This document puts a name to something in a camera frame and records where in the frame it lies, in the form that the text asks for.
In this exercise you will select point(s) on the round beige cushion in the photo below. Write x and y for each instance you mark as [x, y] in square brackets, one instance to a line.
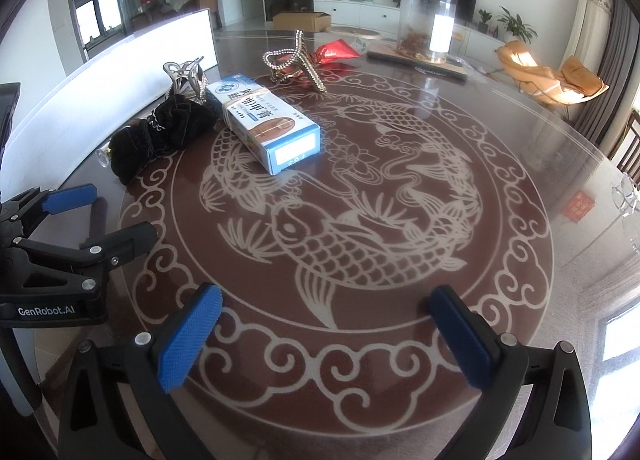
[350, 32]

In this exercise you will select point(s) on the wooden dining set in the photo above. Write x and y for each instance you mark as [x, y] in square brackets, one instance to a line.
[205, 0]

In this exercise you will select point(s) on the brown cardboard box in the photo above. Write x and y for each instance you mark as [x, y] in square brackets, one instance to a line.
[300, 21]

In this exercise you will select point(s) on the patterned glass desktop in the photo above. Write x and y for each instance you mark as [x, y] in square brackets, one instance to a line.
[400, 290]

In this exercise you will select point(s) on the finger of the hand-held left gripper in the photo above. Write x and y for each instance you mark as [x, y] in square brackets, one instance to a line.
[67, 200]
[125, 240]

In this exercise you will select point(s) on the wooden slatted chair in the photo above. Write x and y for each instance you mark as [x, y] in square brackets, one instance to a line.
[630, 140]

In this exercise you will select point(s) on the orange lounge chair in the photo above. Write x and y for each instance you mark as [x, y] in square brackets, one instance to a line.
[545, 75]

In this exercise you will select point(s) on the flat wooden board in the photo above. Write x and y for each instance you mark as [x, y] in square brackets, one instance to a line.
[385, 54]

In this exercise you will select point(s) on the white television cabinet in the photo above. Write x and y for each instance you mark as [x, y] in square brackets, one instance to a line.
[370, 15]

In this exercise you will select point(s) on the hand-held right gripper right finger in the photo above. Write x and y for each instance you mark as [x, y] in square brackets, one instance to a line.
[462, 340]

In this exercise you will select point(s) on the red foil packet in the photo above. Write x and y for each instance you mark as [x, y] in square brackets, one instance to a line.
[335, 52]

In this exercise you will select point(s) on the blue and white medicine box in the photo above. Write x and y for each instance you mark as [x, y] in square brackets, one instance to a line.
[265, 125]

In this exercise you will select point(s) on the gold rhinestone hair claw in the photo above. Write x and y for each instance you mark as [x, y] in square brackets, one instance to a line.
[295, 60]

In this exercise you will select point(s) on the silver cosmetic tube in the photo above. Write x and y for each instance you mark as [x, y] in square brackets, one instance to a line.
[106, 157]

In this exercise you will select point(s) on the large leafy potted plant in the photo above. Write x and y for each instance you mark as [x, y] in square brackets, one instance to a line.
[517, 25]

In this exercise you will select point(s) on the clear jar with black lid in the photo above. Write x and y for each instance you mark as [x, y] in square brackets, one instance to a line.
[417, 20]

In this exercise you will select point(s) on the grey curtain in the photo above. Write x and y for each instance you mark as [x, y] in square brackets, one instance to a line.
[620, 50]

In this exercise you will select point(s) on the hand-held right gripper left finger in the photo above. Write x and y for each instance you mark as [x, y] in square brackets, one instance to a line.
[190, 335]

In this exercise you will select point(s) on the large white cardboard box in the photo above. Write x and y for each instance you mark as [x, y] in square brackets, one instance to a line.
[125, 65]

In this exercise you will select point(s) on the silver rhinestone hair claw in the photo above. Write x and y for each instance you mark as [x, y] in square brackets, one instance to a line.
[182, 72]

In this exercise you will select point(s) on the covered standing air conditioner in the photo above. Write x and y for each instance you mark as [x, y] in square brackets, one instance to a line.
[592, 15]

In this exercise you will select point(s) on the black velvet scrunchie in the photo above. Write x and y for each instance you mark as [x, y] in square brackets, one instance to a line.
[170, 132]

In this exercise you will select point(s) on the clear frame eyeglasses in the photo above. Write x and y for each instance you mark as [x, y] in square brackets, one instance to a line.
[625, 195]

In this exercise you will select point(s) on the small potted plant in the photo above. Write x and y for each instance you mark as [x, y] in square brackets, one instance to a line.
[485, 19]

